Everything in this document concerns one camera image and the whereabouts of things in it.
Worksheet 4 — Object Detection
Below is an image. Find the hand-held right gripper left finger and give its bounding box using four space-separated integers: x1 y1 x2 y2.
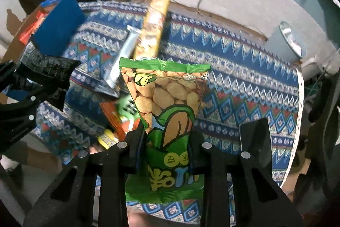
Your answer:
24 123 145 227

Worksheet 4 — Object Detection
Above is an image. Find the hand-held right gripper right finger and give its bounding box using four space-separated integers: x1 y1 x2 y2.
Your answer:
188 130 305 227

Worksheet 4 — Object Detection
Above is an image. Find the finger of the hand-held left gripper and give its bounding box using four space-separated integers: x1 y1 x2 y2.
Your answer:
0 59 30 90
0 81 68 155

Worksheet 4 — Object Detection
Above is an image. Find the black snack packet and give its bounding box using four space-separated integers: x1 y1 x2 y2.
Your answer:
21 41 81 112

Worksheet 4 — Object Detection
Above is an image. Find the green peanut packet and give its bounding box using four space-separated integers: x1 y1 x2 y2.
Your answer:
118 57 211 203

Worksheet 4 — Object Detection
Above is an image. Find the blue cardboard box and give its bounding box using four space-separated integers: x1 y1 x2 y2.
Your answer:
18 0 87 56

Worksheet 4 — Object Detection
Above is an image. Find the yellow printed snack packet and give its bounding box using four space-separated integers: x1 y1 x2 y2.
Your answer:
97 128 119 149

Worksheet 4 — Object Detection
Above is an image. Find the orange and green snack packet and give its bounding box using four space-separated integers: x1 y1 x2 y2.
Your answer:
100 95 140 140

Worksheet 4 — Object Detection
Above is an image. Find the blue patterned cloth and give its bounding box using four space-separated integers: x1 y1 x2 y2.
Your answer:
34 0 305 227

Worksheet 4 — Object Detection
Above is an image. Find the silver snack packet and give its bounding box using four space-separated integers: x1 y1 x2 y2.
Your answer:
102 25 141 89

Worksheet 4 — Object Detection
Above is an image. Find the long yellow snack packet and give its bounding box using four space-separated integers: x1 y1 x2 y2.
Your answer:
132 0 171 60

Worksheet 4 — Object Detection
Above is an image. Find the light blue trash bin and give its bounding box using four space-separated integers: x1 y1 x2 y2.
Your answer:
266 21 306 64

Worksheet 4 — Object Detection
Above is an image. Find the white pipe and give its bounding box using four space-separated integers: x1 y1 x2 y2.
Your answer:
299 55 332 76

